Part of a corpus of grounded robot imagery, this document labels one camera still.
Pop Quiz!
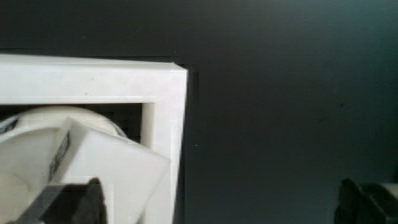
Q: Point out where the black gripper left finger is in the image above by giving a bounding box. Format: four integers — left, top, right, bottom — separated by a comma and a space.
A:
13, 178, 106, 224

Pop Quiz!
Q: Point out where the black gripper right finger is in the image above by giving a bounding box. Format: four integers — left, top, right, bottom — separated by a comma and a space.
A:
333, 179, 398, 224

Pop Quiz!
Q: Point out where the white stool leg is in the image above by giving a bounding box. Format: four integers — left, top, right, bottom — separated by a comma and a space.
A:
0, 119, 168, 224

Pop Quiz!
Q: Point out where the white round stool seat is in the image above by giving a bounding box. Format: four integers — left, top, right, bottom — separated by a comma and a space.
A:
0, 106, 125, 137

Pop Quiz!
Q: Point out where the white U-shaped fence frame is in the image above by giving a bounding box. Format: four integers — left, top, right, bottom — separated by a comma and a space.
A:
0, 54, 188, 224

